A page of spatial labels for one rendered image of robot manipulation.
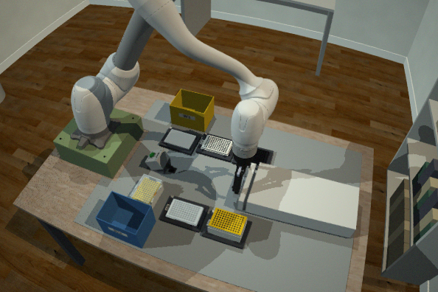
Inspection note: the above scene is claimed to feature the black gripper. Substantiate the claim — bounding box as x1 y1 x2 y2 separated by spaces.
232 154 254 199

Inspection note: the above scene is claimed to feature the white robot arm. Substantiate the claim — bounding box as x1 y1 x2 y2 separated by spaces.
71 0 279 159

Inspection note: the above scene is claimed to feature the black multi-well plate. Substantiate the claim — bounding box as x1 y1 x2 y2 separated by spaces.
250 148 269 165

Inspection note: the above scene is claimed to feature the large grey bench mat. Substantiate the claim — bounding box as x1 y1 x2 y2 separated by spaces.
74 99 362 292

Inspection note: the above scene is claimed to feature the blue open-top bin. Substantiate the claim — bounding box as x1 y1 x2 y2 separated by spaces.
95 191 156 248

